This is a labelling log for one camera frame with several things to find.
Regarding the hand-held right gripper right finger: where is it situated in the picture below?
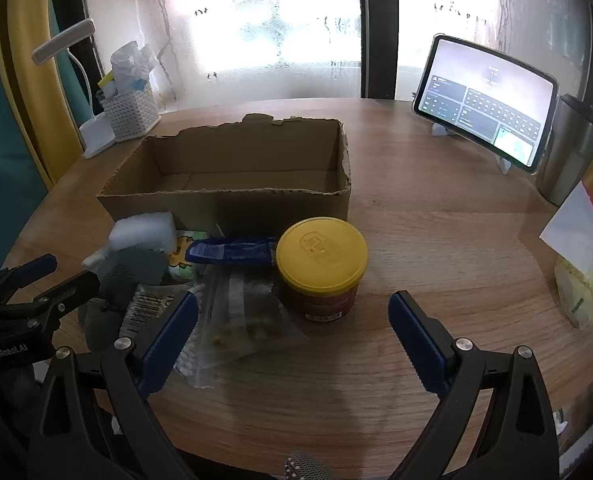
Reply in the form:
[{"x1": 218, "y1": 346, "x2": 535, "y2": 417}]
[{"x1": 388, "y1": 290, "x2": 562, "y2": 480}]

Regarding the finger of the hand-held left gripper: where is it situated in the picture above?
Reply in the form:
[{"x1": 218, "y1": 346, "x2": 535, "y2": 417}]
[
  {"x1": 0, "y1": 254, "x2": 58, "y2": 311},
  {"x1": 0, "y1": 270, "x2": 101, "y2": 334}
]

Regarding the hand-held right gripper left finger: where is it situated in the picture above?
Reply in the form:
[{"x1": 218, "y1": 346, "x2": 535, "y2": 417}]
[{"x1": 29, "y1": 290, "x2": 200, "y2": 480}]

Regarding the cotton swab pack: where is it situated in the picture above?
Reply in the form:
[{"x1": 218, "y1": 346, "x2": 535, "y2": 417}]
[{"x1": 119, "y1": 282, "x2": 214, "y2": 388}]

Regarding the grey sock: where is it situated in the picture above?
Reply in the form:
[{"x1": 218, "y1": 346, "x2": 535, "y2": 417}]
[
  {"x1": 96, "y1": 247, "x2": 167, "y2": 311},
  {"x1": 79, "y1": 297, "x2": 127, "y2": 352}
]

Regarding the clear snack bag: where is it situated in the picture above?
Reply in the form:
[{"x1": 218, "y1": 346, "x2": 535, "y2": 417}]
[{"x1": 196, "y1": 265, "x2": 310, "y2": 361}]

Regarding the white cloth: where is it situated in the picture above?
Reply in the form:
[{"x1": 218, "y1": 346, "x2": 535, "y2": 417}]
[{"x1": 82, "y1": 212, "x2": 177, "y2": 268}]

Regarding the tissue packet with yellow bear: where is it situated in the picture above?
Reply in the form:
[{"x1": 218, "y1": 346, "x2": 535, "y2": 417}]
[{"x1": 166, "y1": 230, "x2": 210, "y2": 281}]

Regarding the blue packet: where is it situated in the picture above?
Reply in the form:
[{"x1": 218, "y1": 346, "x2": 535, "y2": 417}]
[{"x1": 185, "y1": 237, "x2": 280, "y2": 266}]

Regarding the yellow-lid jar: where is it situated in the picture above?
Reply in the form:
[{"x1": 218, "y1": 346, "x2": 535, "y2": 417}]
[{"x1": 275, "y1": 217, "x2": 369, "y2": 324}]

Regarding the torn cardboard box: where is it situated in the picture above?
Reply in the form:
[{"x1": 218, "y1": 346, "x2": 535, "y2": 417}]
[{"x1": 96, "y1": 113, "x2": 352, "y2": 233}]

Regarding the person's right hand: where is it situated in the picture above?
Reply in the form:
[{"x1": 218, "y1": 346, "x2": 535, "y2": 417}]
[{"x1": 284, "y1": 451, "x2": 335, "y2": 480}]

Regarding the teal curtain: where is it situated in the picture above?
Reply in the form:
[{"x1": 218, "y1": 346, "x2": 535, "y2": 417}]
[{"x1": 0, "y1": 25, "x2": 52, "y2": 271}]

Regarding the white desk lamp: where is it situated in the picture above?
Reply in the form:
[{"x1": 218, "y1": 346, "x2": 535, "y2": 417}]
[{"x1": 31, "y1": 19, "x2": 117, "y2": 159}]

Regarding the pale yellow bag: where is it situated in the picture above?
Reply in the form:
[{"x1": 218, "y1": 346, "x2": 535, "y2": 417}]
[{"x1": 554, "y1": 240, "x2": 593, "y2": 331}]

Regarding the white perforated basket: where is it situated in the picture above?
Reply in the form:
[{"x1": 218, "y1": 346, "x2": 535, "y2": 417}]
[{"x1": 99, "y1": 82, "x2": 162, "y2": 143}]

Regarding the white paper card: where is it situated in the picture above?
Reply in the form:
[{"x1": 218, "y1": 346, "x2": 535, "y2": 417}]
[{"x1": 539, "y1": 180, "x2": 593, "y2": 266}]

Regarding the white tablet stand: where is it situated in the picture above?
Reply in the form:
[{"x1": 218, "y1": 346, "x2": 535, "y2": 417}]
[{"x1": 429, "y1": 122, "x2": 515, "y2": 175}]

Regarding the crumpled white plastic bag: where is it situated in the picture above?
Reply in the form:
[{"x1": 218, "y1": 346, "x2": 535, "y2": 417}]
[{"x1": 110, "y1": 42, "x2": 157, "y2": 96}]

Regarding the steel tumbler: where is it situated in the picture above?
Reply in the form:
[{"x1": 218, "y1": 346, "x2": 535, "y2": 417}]
[{"x1": 535, "y1": 92, "x2": 593, "y2": 206}]

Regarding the tablet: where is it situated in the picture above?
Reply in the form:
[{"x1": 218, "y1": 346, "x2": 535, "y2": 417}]
[{"x1": 411, "y1": 35, "x2": 560, "y2": 173}]

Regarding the black window post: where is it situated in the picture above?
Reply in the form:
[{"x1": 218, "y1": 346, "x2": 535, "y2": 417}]
[{"x1": 357, "y1": 0, "x2": 398, "y2": 101}]

